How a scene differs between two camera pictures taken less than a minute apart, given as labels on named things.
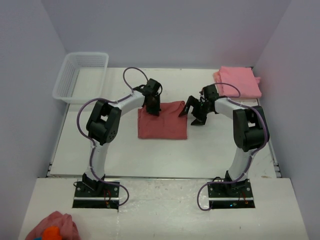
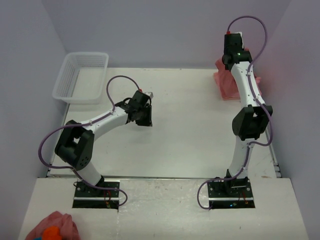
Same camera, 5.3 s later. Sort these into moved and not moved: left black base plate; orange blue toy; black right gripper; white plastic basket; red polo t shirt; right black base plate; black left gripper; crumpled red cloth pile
Moved: red polo t shirt; black right gripper; black left gripper
Not moved: crumpled red cloth pile; right black base plate; white plastic basket; left black base plate; orange blue toy
